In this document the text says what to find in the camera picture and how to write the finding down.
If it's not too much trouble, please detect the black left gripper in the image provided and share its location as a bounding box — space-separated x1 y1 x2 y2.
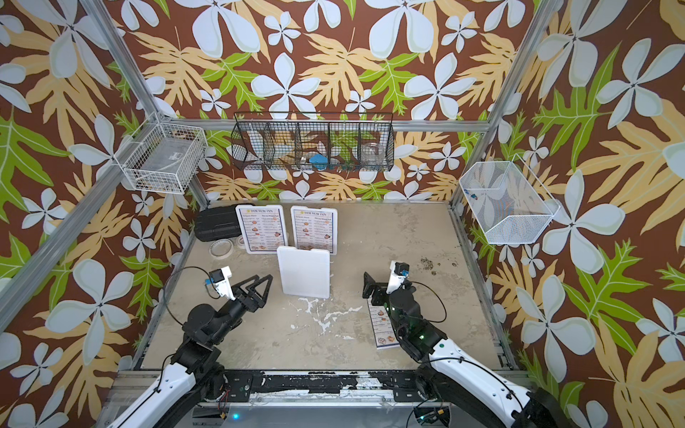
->
211 273 269 345

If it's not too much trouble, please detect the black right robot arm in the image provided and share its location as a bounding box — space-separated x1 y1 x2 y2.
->
362 273 571 427

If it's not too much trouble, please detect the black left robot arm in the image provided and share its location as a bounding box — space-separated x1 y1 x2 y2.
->
110 275 273 427

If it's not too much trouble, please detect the white wire basket left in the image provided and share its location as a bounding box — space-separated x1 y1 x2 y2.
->
115 113 208 194

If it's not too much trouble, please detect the dim sum menu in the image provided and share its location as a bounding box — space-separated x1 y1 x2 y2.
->
367 299 400 350
293 209 335 251
240 208 285 251

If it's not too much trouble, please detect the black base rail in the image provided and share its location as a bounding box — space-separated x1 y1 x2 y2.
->
177 368 466 403

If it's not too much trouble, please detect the black wire basket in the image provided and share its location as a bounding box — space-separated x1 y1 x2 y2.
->
228 112 396 172

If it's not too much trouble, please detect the blue object in basket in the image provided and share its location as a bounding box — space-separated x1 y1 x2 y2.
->
309 153 330 171

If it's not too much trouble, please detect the white mesh basket right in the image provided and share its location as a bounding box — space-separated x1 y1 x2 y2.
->
460 155 561 246

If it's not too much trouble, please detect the white menu holder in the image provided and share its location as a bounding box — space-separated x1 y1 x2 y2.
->
276 246 331 300
235 204 289 255
290 205 339 256

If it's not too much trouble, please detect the black plastic case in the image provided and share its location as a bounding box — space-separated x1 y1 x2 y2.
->
194 205 242 242

